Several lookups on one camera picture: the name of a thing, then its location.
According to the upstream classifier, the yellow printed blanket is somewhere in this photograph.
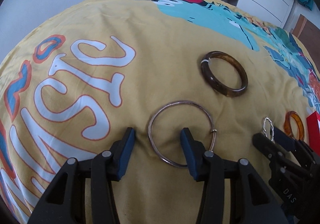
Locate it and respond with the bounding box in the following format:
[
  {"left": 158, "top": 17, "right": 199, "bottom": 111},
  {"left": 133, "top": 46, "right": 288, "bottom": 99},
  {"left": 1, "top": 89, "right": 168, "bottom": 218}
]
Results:
[{"left": 0, "top": 0, "right": 320, "bottom": 224}]

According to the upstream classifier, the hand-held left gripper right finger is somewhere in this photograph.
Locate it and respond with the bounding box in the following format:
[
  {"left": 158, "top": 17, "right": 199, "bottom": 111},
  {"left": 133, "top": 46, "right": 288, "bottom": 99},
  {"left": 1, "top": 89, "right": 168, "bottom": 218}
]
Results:
[{"left": 180, "top": 128, "right": 285, "bottom": 224}]

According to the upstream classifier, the wooden headboard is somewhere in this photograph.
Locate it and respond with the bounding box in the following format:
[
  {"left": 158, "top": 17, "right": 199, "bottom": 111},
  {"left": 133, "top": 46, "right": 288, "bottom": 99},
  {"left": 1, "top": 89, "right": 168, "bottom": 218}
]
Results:
[{"left": 291, "top": 14, "right": 320, "bottom": 47}]

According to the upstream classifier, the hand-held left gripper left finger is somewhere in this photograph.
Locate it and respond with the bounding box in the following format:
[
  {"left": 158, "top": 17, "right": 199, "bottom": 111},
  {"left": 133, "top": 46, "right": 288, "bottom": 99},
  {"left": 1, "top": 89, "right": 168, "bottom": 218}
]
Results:
[{"left": 27, "top": 127, "right": 137, "bottom": 224}]

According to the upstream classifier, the dark brown bangle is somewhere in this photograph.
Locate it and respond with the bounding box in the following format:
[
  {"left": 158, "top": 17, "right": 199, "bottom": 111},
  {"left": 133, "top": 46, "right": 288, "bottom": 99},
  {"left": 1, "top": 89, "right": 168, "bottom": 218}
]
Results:
[{"left": 200, "top": 51, "right": 248, "bottom": 98}]

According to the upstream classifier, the twisted silver ring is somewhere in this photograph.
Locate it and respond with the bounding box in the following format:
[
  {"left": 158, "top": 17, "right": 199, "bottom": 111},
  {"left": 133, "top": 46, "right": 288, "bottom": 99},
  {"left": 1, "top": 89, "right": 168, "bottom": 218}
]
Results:
[{"left": 262, "top": 117, "right": 275, "bottom": 142}]

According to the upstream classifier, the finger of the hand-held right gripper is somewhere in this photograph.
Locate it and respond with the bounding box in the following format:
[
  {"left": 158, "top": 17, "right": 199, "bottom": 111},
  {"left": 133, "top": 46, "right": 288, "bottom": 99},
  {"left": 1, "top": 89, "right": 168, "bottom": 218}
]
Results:
[
  {"left": 252, "top": 133, "right": 308, "bottom": 179},
  {"left": 274, "top": 128, "right": 320, "bottom": 164}
]

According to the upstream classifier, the red cardboard box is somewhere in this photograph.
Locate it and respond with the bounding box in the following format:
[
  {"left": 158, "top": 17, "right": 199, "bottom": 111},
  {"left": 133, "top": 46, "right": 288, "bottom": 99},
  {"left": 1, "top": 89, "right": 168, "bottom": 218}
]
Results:
[{"left": 306, "top": 111, "right": 320, "bottom": 152}]

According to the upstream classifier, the amber bangle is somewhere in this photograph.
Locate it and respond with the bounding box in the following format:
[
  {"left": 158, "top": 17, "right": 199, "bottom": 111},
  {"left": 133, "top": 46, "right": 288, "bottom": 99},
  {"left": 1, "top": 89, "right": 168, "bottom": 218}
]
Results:
[{"left": 284, "top": 111, "right": 305, "bottom": 139}]

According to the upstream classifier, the thin metal bangle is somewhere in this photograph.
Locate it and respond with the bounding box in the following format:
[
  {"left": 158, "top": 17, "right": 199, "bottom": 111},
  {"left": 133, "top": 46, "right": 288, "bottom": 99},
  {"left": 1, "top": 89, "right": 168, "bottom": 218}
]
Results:
[{"left": 147, "top": 101, "right": 216, "bottom": 168}]

